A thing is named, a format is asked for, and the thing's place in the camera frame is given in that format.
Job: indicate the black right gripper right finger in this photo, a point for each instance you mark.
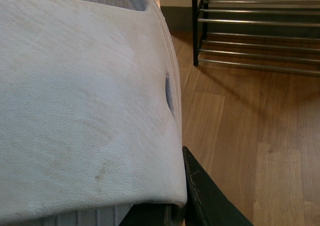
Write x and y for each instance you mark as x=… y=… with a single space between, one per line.
x=206 y=203

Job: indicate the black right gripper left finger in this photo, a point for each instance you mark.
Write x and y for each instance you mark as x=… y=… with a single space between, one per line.
x=154 y=214

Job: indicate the black metal shoe rack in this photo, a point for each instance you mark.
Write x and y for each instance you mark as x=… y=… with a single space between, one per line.
x=273 y=35

